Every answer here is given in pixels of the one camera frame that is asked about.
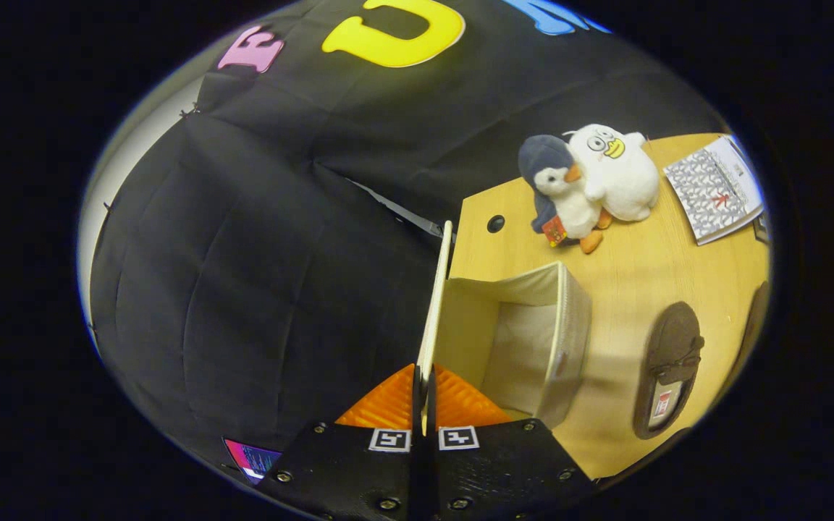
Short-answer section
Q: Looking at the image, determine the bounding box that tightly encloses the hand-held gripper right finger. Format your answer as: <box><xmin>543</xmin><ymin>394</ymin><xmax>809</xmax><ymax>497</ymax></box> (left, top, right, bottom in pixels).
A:
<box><xmin>424</xmin><ymin>364</ymin><xmax>599</xmax><ymax>521</ymax></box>

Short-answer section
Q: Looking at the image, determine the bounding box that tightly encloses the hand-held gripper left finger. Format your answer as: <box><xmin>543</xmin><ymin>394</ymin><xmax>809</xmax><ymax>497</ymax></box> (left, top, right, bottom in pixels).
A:
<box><xmin>254</xmin><ymin>364</ymin><xmax>425</xmax><ymax>521</ymax></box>

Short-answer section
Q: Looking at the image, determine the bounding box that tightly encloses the beige fabric storage box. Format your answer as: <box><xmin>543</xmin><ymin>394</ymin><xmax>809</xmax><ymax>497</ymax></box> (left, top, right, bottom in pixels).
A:
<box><xmin>417</xmin><ymin>221</ymin><xmax>593</xmax><ymax>435</ymax></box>

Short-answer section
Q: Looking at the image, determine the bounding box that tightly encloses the brown fuzzy shoe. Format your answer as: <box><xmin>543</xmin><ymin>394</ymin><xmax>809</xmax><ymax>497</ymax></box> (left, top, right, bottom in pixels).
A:
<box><xmin>633</xmin><ymin>302</ymin><xmax>706</xmax><ymax>440</ymax></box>
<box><xmin>739</xmin><ymin>281</ymin><xmax>772</xmax><ymax>366</ymax></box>

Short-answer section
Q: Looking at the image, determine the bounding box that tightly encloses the lit computer screen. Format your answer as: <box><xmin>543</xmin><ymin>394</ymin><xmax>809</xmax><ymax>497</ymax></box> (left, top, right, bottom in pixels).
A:
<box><xmin>223</xmin><ymin>438</ymin><xmax>284</xmax><ymax>484</ymax></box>

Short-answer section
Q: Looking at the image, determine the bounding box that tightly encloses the grey white penguin plush toy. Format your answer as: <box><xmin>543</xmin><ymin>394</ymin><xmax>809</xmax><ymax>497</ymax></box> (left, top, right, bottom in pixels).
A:
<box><xmin>518</xmin><ymin>135</ymin><xmax>613</xmax><ymax>254</ymax></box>

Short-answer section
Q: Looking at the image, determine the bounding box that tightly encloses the white duck plush toy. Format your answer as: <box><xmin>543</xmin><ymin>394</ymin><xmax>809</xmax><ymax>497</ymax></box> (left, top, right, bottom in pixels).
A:
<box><xmin>565</xmin><ymin>124</ymin><xmax>660</xmax><ymax>222</ymax></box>

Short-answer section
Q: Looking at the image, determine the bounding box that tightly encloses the grey patterned book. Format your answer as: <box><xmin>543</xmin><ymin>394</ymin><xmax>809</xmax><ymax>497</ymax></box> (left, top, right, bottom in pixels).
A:
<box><xmin>663</xmin><ymin>135</ymin><xmax>765</xmax><ymax>247</ymax></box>

